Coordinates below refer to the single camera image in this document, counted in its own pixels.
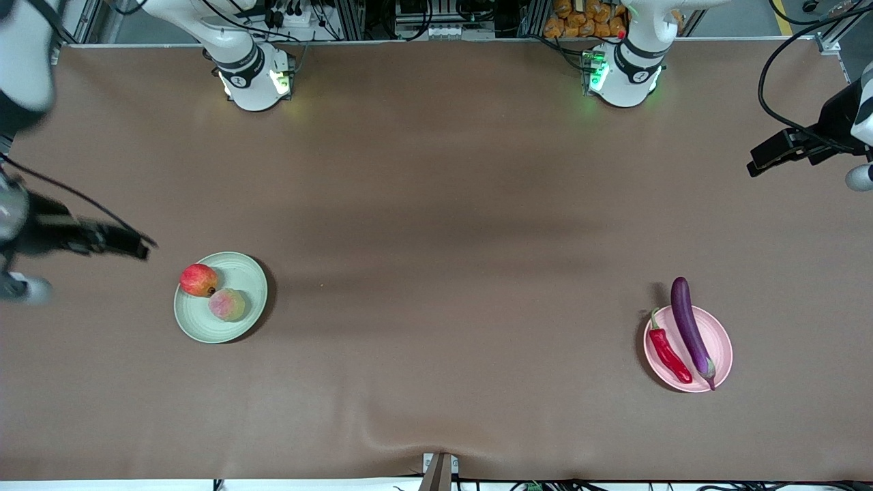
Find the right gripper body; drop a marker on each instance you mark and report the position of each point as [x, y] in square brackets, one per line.
[49, 230]

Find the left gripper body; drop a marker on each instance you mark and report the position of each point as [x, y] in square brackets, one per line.
[835, 123]

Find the orange snack packets pile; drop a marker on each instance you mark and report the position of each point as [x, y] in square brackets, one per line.
[580, 24]

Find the pale green round plate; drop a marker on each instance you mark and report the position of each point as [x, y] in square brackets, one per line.
[247, 273]

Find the brown table cloth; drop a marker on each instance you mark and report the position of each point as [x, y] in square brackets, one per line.
[409, 409]

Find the white power strip black plugs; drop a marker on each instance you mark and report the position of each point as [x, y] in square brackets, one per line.
[293, 13]

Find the pink round plate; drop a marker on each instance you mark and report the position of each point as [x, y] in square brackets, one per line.
[716, 341]

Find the red chili pepper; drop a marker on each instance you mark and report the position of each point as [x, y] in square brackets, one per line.
[668, 354]

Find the grey aluminium frame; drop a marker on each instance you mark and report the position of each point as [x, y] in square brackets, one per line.
[85, 20]

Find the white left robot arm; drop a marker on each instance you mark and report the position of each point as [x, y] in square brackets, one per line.
[631, 71]

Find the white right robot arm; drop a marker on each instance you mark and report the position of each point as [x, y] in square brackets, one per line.
[245, 75]

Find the long purple eggplant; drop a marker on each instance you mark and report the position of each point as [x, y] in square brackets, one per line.
[685, 320]

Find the red pomegranate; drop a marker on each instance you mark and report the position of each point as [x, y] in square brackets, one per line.
[198, 279]

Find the pink yellow peach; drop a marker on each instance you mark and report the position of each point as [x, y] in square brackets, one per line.
[226, 305]

